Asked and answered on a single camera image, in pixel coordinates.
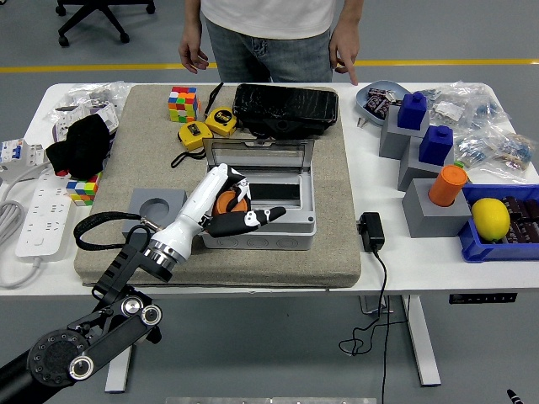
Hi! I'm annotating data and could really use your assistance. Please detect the person's right hand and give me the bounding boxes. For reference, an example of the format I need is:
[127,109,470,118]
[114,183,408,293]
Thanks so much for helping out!
[178,31,211,75]

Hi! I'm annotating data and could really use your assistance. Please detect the person's left hand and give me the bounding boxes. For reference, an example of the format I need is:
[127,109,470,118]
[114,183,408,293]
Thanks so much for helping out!
[328,29,361,88]

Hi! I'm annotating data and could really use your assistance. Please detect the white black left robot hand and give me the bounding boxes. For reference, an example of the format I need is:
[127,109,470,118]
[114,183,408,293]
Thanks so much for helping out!
[149,163,288,264]

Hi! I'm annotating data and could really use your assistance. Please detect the orange cylinder battery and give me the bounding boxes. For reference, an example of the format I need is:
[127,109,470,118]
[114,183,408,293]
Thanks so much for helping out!
[212,189,249,215]
[428,164,469,208]

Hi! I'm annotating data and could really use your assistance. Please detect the grey electrical box clear lid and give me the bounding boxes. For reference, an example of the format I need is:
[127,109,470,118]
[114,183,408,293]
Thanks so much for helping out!
[197,137,318,252]

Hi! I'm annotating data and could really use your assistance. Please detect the blue battery block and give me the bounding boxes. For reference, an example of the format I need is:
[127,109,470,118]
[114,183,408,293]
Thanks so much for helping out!
[397,92,429,130]
[418,125,455,166]

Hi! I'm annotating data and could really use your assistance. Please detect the grey block with round hole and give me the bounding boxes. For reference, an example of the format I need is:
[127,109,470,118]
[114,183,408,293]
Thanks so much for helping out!
[120,188,189,239]

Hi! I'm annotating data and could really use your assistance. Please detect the colourful puzzle cube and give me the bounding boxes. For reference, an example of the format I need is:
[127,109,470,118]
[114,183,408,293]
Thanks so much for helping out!
[167,86,200,124]
[66,171,104,207]

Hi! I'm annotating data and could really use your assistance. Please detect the blue-grey dish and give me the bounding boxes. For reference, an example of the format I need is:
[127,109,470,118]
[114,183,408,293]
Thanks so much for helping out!
[355,80,412,126]

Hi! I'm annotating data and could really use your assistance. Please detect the yellow tape measure square label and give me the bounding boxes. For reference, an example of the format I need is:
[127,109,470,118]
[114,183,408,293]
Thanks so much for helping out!
[170,120,215,169]

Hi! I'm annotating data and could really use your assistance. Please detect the person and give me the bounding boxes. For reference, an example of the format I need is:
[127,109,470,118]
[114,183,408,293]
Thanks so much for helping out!
[200,0,338,84]

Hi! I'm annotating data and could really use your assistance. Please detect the yellow tape measure round label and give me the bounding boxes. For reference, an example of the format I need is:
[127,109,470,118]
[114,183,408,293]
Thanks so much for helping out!
[203,82,239,137]

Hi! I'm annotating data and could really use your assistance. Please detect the black plastic tray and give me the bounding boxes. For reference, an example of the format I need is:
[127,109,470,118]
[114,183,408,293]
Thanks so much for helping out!
[232,82,340,140]

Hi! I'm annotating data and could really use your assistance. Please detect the black office chair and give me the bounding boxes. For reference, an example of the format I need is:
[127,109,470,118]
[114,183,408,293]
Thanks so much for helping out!
[55,0,157,48]

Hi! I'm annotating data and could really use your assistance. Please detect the black table control panel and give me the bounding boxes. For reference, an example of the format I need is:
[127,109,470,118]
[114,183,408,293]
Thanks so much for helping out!
[448,293,518,305]

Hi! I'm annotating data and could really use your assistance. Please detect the grey holder block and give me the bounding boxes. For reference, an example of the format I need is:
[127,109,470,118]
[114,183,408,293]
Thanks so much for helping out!
[398,136,456,193]
[402,178,472,239]
[378,104,430,160]

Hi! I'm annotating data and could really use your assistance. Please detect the white socket module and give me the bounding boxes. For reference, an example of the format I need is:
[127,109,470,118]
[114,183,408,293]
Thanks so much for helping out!
[52,103,120,140]

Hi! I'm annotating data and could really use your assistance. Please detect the clear bag of small parts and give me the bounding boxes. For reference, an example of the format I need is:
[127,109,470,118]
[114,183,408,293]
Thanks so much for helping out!
[424,82,506,130]
[453,125,539,184]

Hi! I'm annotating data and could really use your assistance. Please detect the black cloth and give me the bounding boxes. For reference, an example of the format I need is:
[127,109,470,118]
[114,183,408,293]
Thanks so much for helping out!
[45,115,111,180]

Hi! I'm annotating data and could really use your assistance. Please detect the grey-brown mat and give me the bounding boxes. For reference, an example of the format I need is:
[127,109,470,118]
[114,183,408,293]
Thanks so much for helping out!
[73,83,363,290]

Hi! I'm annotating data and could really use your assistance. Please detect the blue plastic bin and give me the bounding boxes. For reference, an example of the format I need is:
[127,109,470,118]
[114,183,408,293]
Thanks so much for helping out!
[458,183,539,263]

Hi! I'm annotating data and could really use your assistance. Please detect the white power strip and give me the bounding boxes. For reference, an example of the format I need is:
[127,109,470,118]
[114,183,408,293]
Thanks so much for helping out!
[15,174,73,258]

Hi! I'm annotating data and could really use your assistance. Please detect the white table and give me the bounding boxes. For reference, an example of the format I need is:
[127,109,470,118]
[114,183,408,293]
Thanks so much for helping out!
[0,82,539,395]

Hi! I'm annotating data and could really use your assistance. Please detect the black power adapter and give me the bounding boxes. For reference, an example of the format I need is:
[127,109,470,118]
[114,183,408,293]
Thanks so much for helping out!
[356,211,386,253]

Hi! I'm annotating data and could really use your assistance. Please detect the dark capacitors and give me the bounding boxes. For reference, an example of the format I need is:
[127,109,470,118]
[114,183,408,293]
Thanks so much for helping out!
[503,195,539,245]

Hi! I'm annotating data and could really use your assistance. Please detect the yellow lemon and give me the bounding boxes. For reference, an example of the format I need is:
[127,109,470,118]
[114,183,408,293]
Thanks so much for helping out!
[470,197,511,243]

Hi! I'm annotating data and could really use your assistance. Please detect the white circuit breaker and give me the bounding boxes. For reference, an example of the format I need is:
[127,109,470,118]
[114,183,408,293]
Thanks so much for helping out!
[0,138,46,174]

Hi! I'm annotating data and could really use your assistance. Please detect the grey under-table bracket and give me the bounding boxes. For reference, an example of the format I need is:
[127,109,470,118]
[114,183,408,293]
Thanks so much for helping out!
[359,295,397,316]

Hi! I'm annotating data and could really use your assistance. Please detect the black adapter cord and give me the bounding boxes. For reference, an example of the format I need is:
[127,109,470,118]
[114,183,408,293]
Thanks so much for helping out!
[339,247,412,404]

